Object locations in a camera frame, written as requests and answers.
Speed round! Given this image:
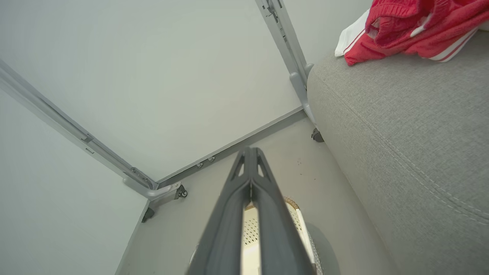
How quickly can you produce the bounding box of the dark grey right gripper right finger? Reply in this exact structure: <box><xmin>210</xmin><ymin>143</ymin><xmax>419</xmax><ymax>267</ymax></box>
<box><xmin>251</xmin><ymin>147</ymin><xmax>316</xmax><ymax>275</ymax></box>

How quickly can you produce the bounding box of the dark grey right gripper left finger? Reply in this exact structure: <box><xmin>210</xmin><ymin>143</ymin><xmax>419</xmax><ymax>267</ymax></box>
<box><xmin>186</xmin><ymin>147</ymin><xmax>253</xmax><ymax>275</ymax></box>

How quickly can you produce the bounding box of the red garment with white stripes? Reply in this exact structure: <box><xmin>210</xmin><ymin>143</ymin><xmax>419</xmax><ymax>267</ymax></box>
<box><xmin>335</xmin><ymin>0</ymin><xmax>489</xmax><ymax>66</ymax></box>

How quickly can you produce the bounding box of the white perforated wicker-rimmed laundry basket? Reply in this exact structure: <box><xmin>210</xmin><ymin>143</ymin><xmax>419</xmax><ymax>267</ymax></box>
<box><xmin>241</xmin><ymin>197</ymin><xmax>323</xmax><ymax>275</ymax></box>

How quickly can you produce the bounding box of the grey fabric sofa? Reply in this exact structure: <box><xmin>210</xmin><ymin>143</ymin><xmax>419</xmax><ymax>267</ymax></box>
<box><xmin>307</xmin><ymin>21</ymin><xmax>489</xmax><ymax>275</ymax></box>

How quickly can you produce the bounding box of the grey partition stand with foot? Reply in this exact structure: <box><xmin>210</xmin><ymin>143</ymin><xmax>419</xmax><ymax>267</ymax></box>
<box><xmin>0</xmin><ymin>59</ymin><xmax>183</xmax><ymax>201</ymax></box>

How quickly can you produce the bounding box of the grey partition bottom rail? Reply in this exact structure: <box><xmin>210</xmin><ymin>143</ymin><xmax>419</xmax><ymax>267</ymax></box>
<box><xmin>157</xmin><ymin>108</ymin><xmax>306</xmax><ymax>188</ymax></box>

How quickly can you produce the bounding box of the grey partition post foot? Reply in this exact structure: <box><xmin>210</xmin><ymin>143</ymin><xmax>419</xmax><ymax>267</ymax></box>
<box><xmin>255</xmin><ymin>0</ymin><xmax>317</xmax><ymax>126</ymax></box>

